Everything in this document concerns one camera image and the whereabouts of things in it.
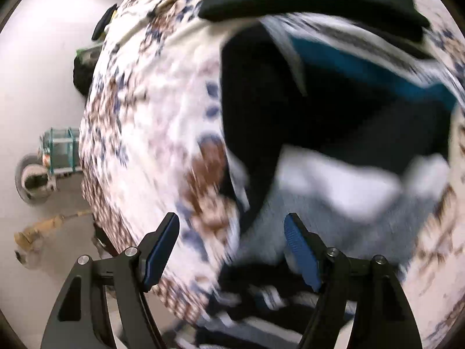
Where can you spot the dark green bag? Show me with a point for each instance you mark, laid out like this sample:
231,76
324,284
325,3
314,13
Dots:
83,71

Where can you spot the white round floor object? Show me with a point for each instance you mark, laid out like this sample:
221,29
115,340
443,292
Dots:
31,180

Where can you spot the black flat object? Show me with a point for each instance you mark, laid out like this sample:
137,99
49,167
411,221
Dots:
103,21

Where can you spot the yellow brown floor toy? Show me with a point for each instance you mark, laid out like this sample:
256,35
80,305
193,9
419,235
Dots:
34,234

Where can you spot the black teal patterned knit garment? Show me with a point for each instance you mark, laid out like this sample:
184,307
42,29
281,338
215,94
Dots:
290,116

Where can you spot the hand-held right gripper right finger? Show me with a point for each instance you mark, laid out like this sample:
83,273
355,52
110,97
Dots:
301,252

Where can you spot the floral fleece blanket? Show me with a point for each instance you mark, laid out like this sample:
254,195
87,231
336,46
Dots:
152,116

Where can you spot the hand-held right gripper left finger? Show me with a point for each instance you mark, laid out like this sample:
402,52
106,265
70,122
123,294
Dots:
161,251

